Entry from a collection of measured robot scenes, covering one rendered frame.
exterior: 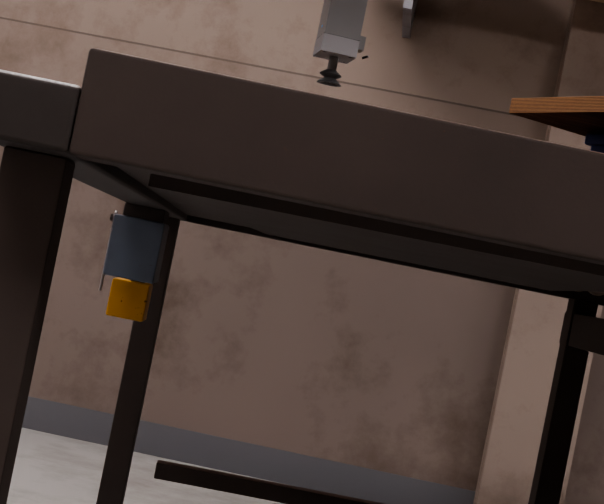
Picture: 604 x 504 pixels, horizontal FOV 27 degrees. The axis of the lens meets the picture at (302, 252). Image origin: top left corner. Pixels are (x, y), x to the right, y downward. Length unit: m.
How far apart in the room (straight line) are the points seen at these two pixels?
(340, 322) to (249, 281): 0.37
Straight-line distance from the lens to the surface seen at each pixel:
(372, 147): 1.10
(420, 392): 4.68
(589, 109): 1.39
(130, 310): 2.66
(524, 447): 4.58
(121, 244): 2.45
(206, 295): 4.72
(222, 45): 4.81
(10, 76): 1.13
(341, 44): 2.16
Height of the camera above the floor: 0.80
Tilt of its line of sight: 1 degrees up
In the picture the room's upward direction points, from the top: 11 degrees clockwise
